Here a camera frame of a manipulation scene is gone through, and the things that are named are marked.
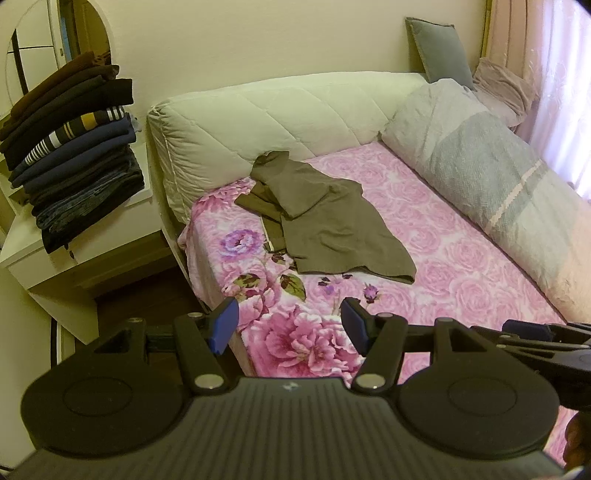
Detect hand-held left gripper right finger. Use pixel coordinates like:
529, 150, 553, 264
341, 298, 490, 395

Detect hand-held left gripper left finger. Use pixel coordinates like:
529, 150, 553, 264
95, 298, 240, 395

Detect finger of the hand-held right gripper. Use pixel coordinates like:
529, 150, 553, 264
471, 325, 561, 365
501, 319, 591, 346

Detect olive green pants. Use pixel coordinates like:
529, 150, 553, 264
235, 178, 417, 285

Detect stack of dark folded clothes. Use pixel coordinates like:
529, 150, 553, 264
0, 52, 147, 256

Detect person's right hand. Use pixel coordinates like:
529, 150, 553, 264
562, 408, 591, 469

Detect pink floral blanket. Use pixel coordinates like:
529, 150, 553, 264
178, 141, 591, 462

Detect grey and pink duvet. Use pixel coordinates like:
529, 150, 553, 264
379, 78, 591, 320

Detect white vanity table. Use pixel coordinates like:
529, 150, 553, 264
0, 174, 168, 346

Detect cream quilted headboard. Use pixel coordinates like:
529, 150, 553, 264
147, 71, 428, 227

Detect pinkish grey folded blanket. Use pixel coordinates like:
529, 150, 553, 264
472, 58, 539, 128

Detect white sheer curtain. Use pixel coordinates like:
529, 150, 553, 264
517, 0, 591, 204

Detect grey pillow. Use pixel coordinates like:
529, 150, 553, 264
405, 17, 476, 89

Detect pink curtain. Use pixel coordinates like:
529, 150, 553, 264
485, 0, 548, 95

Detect arched mirror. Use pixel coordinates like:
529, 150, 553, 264
4, 0, 112, 109

